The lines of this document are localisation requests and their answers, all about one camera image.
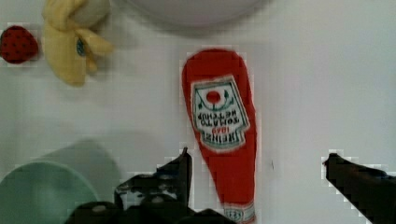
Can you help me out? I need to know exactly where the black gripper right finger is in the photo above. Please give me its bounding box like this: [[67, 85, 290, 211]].
[[323, 153, 396, 224]]

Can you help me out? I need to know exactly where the round lavender plate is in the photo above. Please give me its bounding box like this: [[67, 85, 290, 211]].
[[124, 0, 265, 26]]

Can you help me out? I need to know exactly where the yellow plush banana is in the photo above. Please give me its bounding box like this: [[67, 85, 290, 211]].
[[42, 0, 113, 87]]

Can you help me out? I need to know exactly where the small dark red strawberry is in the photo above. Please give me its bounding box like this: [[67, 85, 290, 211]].
[[1, 25, 38, 64]]

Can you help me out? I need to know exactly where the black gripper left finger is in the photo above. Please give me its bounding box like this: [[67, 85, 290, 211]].
[[64, 148, 233, 224]]

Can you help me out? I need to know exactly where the red plush ketchup bottle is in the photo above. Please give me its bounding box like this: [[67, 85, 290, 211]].
[[181, 49, 257, 224]]

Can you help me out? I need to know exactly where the green cup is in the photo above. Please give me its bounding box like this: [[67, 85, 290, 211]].
[[0, 141, 120, 224]]

